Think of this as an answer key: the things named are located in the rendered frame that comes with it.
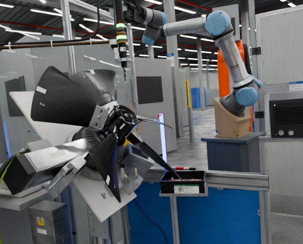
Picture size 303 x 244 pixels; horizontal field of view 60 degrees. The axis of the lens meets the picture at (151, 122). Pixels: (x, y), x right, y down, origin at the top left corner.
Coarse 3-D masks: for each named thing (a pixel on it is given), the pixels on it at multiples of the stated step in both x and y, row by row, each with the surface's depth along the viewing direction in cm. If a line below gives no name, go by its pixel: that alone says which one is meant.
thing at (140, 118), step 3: (138, 117) 140; (141, 117) 141; (144, 117) 142; (147, 117) 144; (138, 120) 121; (141, 120) 120; (144, 120) 123; (147, 120) 126; (150, 120) 129; (153, 120) 135; (159, 123) 127; (162, 123) 132; (168, 126) 132
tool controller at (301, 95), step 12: (276, 96) 121; (288, 96) 118; (300, 96) 114; (276, 108) 117; (288, 108) 116; (300, 108) 114; (276, 120) 120; (288, 120) 117; (300, 120) 115; (276, 132) 122; (288, 132) 117; (300, 132) 117
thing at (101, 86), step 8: (80, 72) 125; (88, 72) 126; (96, 72) 128; (104, 72) 129; (112, 72) 131; (72, 80) 122; (80, 80) 123; (88, 80) 123; (96, 80) 124; (104, 80) 124; (112, 80) 126; (88, 88) 121; (96, 88) 121; (104, 88) 121; (112, 88) 122; (96, 96) 119; (104, 96) 118; (112, 96) 118; (104, 104) 116
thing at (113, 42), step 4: (112, 40) 114; (112, 44) 114; (116, 44) 114; (112, 48) 116; (116, 48) 115; (116, 52) 115; (116, 56) 115; (116, 60) 115; (120, 60) 114; (124, 60) 114; (128, 60) 114
